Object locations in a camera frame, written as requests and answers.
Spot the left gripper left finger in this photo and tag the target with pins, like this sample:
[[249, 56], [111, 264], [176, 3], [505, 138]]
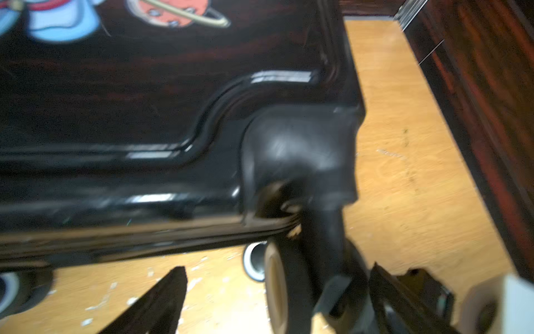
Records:
[[158, 310]]

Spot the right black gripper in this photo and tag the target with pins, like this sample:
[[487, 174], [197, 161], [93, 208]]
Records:
[[433, 293]]

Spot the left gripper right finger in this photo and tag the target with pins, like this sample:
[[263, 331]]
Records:
[[398, 310]]

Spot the black white space suitcase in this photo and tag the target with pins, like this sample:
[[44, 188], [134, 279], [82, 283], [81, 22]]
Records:
[[134, 129]]

